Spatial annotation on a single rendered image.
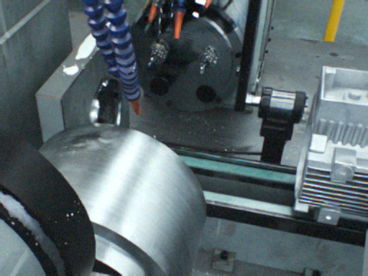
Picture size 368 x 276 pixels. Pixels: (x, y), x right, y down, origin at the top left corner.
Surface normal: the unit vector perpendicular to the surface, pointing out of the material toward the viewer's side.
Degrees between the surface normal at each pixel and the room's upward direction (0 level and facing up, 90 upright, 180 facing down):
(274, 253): 90
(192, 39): 90
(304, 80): 0
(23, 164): 40
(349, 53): 0
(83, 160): 5
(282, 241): 90
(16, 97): 90
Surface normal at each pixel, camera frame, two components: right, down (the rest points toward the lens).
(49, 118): -0.24, 0.62
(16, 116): 0.97, 0.18
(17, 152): 0.65, -0.48
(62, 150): -0.32, -0.78
